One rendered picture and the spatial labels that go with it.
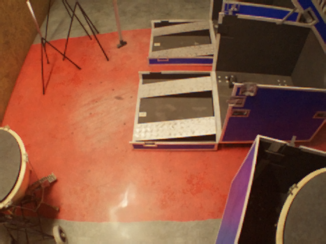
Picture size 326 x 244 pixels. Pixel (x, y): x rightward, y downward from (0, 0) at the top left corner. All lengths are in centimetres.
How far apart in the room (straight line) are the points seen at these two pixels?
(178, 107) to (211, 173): 79
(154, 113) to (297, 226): 188
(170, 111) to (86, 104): 92
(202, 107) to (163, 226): 128
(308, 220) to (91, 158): 200
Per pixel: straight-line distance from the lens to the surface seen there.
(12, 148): 197
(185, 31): 352
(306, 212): 148
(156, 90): 284
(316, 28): 158
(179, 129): 251
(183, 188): 237
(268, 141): 160
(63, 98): 313
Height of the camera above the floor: 225
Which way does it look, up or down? 56 degrees down
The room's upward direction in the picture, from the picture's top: 2 degrees counter-clockwise
